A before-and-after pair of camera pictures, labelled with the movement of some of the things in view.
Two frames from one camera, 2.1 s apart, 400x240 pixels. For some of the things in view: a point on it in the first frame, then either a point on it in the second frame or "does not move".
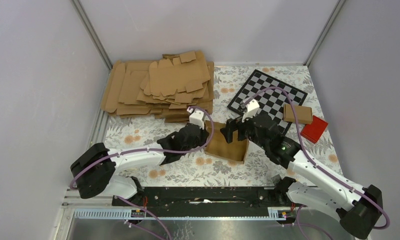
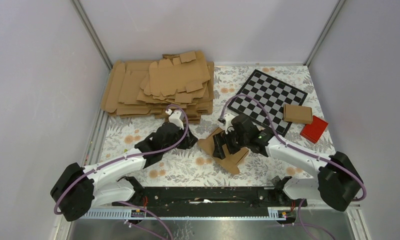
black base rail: [202, 198] does not move
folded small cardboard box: [303, 114] does not move
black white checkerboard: [270, 94] does not move
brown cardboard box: [209, 126] -> [230, 163]
